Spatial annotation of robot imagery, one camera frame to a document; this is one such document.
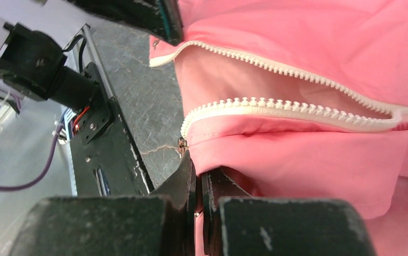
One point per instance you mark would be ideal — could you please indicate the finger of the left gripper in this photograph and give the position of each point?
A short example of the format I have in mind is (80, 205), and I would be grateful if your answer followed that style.
(160, 18)

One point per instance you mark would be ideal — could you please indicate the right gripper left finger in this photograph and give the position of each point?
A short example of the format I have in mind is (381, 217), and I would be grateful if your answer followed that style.
(161, 223)

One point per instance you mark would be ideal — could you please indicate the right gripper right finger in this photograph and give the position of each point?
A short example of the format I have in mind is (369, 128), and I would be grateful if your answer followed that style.
(236, 223)

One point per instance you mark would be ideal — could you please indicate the pink zip-up jacket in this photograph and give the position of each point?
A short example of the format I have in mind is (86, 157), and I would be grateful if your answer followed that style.
(300, 99)

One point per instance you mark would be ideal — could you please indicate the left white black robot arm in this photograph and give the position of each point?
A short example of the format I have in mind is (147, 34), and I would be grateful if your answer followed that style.
(34, 64)

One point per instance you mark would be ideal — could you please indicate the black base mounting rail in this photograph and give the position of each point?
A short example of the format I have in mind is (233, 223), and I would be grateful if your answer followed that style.
(105, 160)

